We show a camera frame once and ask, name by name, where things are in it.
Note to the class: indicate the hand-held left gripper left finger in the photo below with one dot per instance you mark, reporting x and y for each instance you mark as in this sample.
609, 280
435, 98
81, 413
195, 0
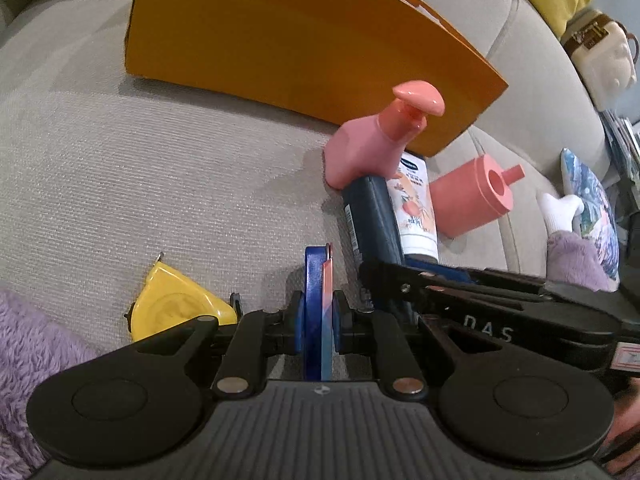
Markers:
296, 325

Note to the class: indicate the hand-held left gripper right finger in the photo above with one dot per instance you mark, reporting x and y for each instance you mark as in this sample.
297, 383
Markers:
340, 325

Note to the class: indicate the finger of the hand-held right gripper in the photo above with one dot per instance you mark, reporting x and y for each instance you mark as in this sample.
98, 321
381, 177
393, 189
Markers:
390, 285
440, 274

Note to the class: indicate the blue and pink card pack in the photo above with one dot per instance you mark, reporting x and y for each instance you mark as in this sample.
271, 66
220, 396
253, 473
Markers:
320, 310

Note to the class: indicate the dark blue tube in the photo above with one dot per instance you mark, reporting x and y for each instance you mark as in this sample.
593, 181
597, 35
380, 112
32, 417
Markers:
372, 220

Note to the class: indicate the white hand cream tube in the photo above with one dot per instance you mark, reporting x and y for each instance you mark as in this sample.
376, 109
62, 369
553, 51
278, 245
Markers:
415, 210

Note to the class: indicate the pink container with spout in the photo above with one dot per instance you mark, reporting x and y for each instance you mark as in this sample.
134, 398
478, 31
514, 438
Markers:
460, 200

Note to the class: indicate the yellow tape measure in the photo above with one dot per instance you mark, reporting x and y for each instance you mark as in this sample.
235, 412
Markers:
170, 300

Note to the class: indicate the pink pump bottle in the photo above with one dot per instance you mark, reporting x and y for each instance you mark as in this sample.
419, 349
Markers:
360, 150

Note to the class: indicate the orange cardboard box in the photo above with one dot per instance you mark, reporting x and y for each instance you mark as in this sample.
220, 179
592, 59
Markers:
275, 40

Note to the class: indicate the white sock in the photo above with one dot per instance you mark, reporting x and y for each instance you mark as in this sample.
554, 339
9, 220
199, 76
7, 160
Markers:
560, 210

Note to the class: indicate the blue patterned pillow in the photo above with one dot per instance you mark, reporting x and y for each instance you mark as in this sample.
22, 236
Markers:
595, 210

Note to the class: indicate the stack of papers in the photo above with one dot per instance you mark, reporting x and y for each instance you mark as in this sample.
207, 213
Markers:
622, 140

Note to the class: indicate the beige sofa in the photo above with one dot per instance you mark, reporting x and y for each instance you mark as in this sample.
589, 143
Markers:
150, 160

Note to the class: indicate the purple fleece blanket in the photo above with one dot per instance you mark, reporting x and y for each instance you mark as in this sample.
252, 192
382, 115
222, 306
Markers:
30, 360

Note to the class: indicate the white brown handbag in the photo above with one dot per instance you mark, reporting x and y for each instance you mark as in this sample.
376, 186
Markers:
605, 60

